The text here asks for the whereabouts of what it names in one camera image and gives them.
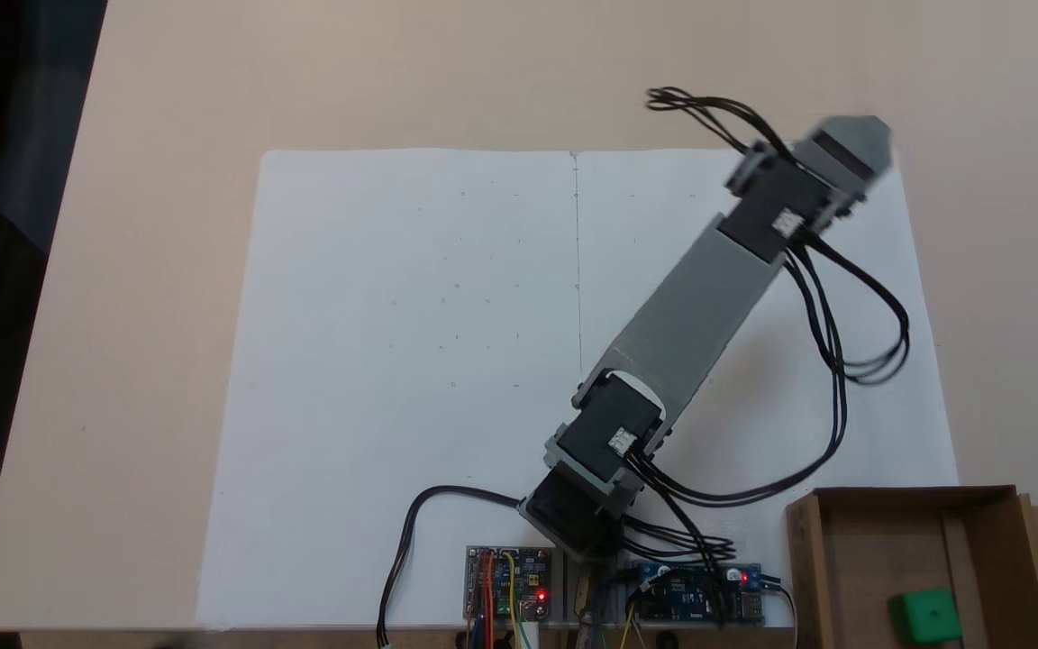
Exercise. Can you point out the green die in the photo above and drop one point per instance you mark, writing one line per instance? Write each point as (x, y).
(926, 617)

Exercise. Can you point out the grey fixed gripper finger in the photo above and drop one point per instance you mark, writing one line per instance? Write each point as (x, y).
(866, 135)

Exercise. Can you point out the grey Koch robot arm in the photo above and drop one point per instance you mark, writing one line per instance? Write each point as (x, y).
(690, 306)

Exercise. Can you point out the blue circuit board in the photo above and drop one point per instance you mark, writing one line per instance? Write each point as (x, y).
(686, 597)

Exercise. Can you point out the brown cardboard box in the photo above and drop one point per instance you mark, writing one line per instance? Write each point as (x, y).
(861, 559)

